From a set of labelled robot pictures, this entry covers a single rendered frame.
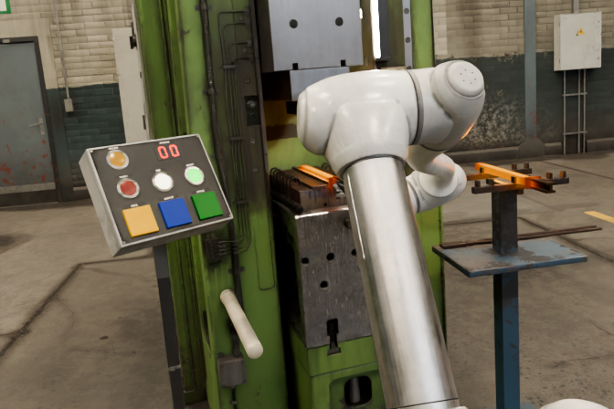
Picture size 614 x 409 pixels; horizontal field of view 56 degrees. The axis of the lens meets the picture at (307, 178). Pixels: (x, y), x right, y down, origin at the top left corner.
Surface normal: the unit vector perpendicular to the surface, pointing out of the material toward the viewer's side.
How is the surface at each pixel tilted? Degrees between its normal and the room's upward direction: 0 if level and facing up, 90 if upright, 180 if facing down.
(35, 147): 90
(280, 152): 90
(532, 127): 90
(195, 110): 90
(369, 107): 62
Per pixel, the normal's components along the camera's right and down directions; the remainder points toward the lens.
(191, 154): 0.54, -0.43
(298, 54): 0.29, 0.14
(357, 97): 0.07, -0.28
